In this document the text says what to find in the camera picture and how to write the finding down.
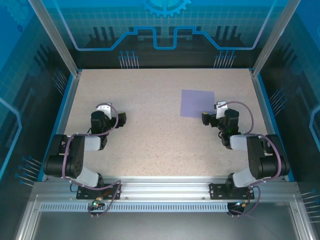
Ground aluminium frame post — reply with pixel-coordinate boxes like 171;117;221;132
27;0;83;78
251;0;302;78

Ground purple paper sheet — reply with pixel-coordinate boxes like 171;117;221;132
180;89;216;118

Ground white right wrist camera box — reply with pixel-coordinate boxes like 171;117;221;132
215;101;228;120

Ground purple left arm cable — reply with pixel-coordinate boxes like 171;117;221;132
61;102;123;218

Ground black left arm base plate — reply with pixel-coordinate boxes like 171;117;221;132
76;183;123;200

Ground blue printed side panel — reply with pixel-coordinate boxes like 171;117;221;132
254;0;320;226
0;0;76;240

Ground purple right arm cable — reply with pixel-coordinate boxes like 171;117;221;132
216;100;283;218

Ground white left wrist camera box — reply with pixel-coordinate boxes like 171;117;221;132
96;104;113;118

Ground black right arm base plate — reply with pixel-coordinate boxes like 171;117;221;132
208;183;256;200

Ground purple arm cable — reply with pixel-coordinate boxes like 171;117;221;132
216;100;283;218
61;102;123;218

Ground blue printed enclosure panel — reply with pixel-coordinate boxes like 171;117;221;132
29;0;288;70

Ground slotted grey cable duct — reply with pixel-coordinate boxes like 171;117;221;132
39;202;230;213

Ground aluminium table side rail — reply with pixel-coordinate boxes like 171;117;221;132
41;71;82;182
249;69;296;182

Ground aluminium mounting rail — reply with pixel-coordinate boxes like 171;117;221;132
33;176;298;201

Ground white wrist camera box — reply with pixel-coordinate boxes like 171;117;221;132
96;104;113;118
215;101;228;120

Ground small connector board orange wires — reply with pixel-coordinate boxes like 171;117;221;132
233;199;251;210

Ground small connector board green light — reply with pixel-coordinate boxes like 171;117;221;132
91;197;105;210

